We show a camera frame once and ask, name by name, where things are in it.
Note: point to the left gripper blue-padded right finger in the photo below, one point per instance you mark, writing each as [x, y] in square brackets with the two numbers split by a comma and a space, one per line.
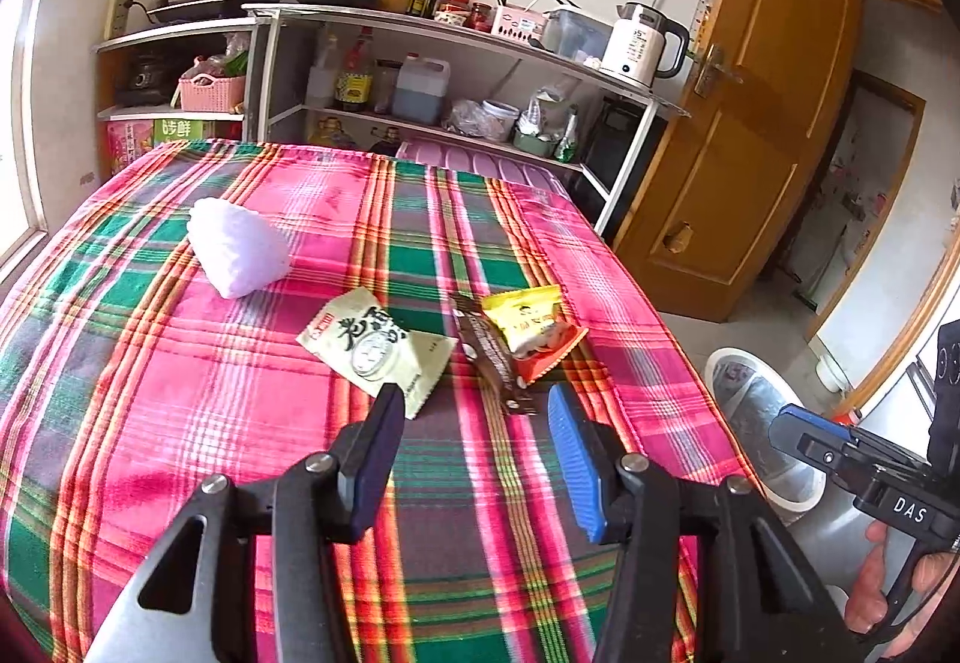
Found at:
[589, 454]

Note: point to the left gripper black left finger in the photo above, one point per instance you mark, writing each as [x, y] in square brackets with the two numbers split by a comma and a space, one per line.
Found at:
[365, 453]

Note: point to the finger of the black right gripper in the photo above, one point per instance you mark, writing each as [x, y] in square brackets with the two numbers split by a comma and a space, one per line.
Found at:
[816, 440]

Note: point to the white trash bin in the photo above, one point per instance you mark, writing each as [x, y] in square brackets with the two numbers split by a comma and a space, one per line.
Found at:
[750, 395]

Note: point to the person's right hand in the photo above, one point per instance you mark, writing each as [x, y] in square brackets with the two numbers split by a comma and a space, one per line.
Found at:
[932, 577]

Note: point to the white green snack packet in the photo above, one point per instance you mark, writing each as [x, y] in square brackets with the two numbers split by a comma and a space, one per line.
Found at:
[357, 338]

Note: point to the orange yellow snack packet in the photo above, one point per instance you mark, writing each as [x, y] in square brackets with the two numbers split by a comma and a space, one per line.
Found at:
[538, 334]

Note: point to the brown stick sachet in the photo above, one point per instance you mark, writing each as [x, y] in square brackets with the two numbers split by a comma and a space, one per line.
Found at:
[486, 348]

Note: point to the plaid pink green tablecloth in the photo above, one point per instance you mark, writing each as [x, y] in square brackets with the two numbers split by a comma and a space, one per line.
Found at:
[127, 379]

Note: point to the white crumpled tissue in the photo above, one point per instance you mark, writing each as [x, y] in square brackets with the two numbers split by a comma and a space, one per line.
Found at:
[239, 251]

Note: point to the pink lid storage box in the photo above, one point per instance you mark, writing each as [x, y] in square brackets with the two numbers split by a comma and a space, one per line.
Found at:
[490, 166]

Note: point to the soy sauce bottle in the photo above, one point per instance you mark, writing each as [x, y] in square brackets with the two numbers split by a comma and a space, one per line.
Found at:
[355, 78]

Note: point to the white oil jug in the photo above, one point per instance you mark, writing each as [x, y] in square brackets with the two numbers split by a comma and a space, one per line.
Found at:
[421, 89]

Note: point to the wooden door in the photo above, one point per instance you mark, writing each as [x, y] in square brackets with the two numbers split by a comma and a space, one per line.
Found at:
[760, 105]

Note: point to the white metal shelf unit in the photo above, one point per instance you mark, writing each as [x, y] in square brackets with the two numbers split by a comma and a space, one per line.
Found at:
[483, 67]

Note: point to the pink woven basket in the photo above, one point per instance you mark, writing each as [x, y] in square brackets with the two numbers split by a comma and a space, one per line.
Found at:
[207, 93]

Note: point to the white electric kettle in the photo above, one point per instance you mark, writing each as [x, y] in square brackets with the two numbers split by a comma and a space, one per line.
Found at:
[638, 42]

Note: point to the clear plastic container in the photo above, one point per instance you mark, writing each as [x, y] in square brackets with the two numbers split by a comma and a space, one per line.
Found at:
[576, 35]

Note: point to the pink utensil holder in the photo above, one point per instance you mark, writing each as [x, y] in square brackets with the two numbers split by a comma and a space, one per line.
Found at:
[516, 24]

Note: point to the black induction cooker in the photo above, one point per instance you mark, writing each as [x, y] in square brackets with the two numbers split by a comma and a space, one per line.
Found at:
[173, 12]

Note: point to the black camera box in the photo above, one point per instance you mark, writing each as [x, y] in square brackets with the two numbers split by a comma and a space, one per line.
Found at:
[943, 436]

